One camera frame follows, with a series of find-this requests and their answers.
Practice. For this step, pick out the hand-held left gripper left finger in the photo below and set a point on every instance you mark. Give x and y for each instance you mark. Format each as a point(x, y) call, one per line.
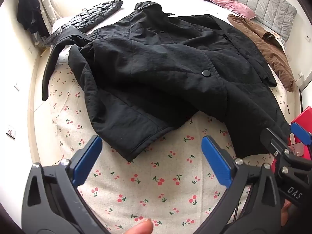
point(88, 160)

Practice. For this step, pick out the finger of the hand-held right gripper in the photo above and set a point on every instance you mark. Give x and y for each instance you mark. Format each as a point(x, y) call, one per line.
point(274, 139)
point(301, 128)

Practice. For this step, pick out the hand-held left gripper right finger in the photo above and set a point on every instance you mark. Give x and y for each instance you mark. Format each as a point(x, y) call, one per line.
point(216, 160)

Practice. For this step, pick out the black snap-button jacket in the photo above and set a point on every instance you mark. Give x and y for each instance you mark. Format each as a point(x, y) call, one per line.
point(158, 61)

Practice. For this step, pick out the hanging dark clothes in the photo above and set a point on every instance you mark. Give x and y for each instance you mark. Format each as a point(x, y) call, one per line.
point(26, 9)

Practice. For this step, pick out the person's right hand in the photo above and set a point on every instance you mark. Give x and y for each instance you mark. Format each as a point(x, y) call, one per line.
point(287, 215)

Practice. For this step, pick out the person's left hand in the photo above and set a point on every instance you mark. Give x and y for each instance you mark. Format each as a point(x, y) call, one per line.
point(140, 228)

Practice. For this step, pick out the red box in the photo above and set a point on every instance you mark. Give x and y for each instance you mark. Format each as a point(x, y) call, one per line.
point(302, 119)

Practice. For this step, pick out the cherry-print blanket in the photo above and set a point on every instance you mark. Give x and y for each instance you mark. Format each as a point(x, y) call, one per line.
point(146, 187)

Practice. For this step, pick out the grey padded headboard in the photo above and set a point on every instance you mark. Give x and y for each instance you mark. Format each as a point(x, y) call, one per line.
point(268, 0)

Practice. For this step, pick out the long pink velvet pillow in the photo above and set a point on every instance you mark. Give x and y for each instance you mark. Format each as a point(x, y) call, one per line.
point(226, 1)

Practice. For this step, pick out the black quilted puffer jacket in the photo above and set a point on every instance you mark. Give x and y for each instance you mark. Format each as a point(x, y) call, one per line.
point(97, 14)

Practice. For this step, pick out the star-print curtain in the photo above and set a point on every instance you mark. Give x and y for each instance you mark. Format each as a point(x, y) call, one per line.
point(45, 2)

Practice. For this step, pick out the wall socket with red mark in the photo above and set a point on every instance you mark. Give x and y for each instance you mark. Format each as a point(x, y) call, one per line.
point(11, 132)

